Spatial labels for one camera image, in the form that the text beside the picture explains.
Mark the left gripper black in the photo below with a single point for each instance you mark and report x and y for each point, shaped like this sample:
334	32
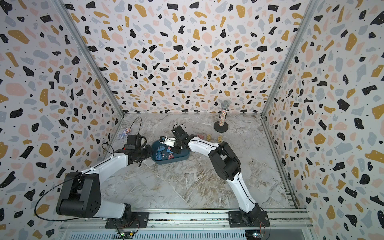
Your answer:
149	152

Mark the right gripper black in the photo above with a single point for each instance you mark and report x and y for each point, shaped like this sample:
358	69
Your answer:
176	151

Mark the teal plastic storage box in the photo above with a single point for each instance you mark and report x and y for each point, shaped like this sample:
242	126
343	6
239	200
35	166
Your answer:
162	154

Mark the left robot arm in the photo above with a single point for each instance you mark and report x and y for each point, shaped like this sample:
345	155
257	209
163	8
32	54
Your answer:
80	196

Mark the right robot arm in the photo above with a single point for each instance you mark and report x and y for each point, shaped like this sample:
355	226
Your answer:
226	165

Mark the purple bunny plush toy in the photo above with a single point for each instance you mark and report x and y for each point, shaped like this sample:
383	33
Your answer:
125	133

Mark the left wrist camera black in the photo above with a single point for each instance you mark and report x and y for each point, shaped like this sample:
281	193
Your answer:
135	142

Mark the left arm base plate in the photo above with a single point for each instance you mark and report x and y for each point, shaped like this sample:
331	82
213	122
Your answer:
135	220

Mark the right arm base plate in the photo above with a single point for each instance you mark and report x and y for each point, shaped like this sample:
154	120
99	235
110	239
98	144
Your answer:
239	219

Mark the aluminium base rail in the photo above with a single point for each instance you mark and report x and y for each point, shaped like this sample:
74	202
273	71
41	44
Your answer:
203	224

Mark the aluminium frame corner post left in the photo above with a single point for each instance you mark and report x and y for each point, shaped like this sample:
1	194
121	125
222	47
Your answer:
63	13

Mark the aluminium frame corner post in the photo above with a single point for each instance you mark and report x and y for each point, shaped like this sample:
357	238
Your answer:
63	13
294	46

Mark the aluminium frame corner post right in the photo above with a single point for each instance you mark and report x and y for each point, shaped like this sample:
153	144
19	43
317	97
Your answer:
294	46

